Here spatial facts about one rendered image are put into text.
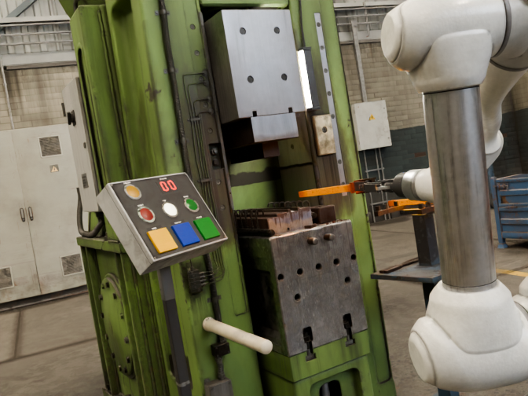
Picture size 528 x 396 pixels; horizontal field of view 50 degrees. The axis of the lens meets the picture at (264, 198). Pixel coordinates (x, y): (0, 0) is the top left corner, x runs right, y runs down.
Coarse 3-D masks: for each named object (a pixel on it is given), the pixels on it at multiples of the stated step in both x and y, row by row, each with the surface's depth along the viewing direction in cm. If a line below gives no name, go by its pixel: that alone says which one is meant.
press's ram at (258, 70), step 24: (216, 24) 210; (240, 24) 209; (264, 24) 214; (288, 24) 220; (216, 48) 214; (240, 48) 209; (264, 48) 214; (288, 48) 219; (216, 72) 217; (240, 72) 209; (264, 72) 213; (288, 72) 219; (216, 96) 220; (240, 96) 208; (264, 96) 213; (288, 96) 218; (240, 120) 217
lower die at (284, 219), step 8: (256, 208) 248; (304, 208) 220; (248, 216) 234; (264, 216) 223; (272, 216) 217; (280, 216) 215; (288, 216) 217; (296, 216) 218; (304, 216) 220; (248, 224) 226; (256, 224) 220; (264, 224) 214; (272, 224) 213; (280, 224) 215; (288, 224) 217; (296, 224) 218; (304, 224) 220; (280, 232) 215
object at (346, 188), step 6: (360, 180) 179; (366, 180) 176; (372, 180) 175; (336, 186) 190; (342, 186) 188; (348, 186) 185; (300, 192) 211; (306, 192) 207; (312, 192) 204; (318, 192) 200; (324, 192) 197; (330, 192) 194; (336, 192) 191; (360, 192) 180; (366, 192) 177
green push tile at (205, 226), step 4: (196, 220) 181; (200, 220) 182; (204, 220) 184; (208, 220) 185; (196, 224) 180; (200, 224) 181; (204, 224) 182; (208, 224) 184; (212, 224) 185; (200, 228) 180; (204, 228) 181; (208, 228) 182; (212, 228) 184; (200, 232) 179; (204, 232) 180; (208, 232) 181; (212, 232) 183; (216, 232) 184; (204, 236) 179; (208, 236) 180; (212, 236) 181; (216, 236) 183
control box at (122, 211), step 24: (120, 192) 167; (144, 192) 174; (168, 192) 181; (192, 192) 189; (120, 216) 165; (168, 216) 175; (192, 216) 182; (120, 240) 166; (144, 240) 162; (216, 240) 182; (144, 264) 162; (168, 264) 171
